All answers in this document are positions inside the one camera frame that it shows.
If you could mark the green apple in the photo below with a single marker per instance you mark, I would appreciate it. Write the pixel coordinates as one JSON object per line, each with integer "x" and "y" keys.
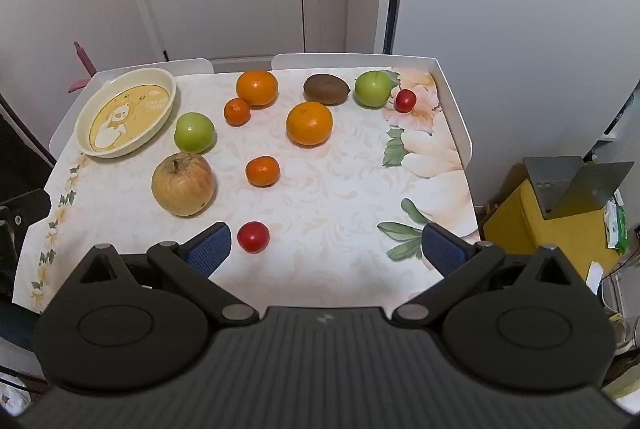
{"x": 373, "y": 89}
{"x": 194, "y": 132}

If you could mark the floral tablecloth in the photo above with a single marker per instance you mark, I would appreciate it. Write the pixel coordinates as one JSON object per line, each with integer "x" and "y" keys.
{"x": 325, "y": 199}

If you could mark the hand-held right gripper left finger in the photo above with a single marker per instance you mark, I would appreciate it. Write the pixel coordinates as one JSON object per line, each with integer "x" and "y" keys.
{"x": 212, "y": 250}

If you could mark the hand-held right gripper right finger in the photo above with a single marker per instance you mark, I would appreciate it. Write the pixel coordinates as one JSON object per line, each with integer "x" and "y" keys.
{"x": 442, "y": 250}

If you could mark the large orange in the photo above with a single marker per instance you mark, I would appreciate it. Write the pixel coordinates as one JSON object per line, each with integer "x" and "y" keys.
{"x": 256, "y": 87}
{"x": 309, "y": 123}

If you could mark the yellow oval plate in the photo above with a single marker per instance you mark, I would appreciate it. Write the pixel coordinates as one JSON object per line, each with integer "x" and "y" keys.
{"x": 125, "y": 114}

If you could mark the green white wipes packet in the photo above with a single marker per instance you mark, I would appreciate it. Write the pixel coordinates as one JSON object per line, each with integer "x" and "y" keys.
{"x": 617, "y": 224}

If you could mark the red yellow apple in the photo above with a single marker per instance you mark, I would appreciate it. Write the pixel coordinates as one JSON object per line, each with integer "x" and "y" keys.
{"x": 183, "y": 183}

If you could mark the round red tomato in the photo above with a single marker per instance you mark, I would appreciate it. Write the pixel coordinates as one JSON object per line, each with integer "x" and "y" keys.
{"x": 253, "y": 236}

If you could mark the small tangerine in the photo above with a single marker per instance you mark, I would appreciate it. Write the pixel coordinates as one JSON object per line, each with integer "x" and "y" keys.
{"x": 236, "y": 111}
{"x": 262, "y": 171}

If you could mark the white sliding door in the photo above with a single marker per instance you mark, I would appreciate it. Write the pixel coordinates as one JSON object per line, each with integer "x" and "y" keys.
{"x": 525, "y": 19}

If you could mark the grey laptop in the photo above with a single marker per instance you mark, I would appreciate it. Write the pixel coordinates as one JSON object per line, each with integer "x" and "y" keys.
{"x": 575, "y": 184}

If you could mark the red cherry tomato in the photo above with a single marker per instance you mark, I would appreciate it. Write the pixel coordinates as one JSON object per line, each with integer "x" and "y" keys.
{"x": 405, "y": 100}

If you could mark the pink plastic object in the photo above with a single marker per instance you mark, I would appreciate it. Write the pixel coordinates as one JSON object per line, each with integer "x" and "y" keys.
{"x": 82, "y": 59}

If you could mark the yellow box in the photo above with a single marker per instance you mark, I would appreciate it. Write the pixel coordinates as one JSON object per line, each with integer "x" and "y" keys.
{"x": 520, "y": 229}

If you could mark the brown kiwi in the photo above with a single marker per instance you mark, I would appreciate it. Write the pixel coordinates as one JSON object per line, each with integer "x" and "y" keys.
{"x": 326, "y": 88}

